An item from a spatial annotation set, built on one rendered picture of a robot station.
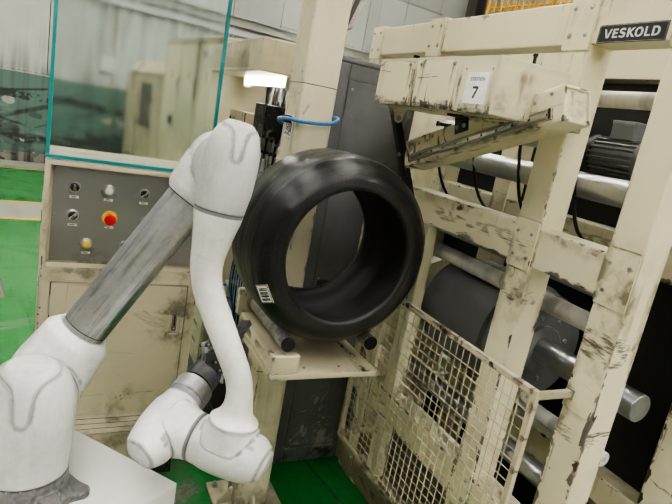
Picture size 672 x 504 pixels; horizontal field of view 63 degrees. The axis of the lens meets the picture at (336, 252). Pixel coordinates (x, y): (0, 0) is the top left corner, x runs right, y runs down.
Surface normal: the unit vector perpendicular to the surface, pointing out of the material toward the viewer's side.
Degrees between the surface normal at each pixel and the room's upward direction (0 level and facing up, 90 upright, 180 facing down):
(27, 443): 84
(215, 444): 76
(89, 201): 90
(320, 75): 90
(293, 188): 60
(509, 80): 90
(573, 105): 72
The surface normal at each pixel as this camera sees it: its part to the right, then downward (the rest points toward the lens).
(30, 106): 0.54, 0.29
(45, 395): 0.75, -0.15
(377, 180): 0.47, 0.11
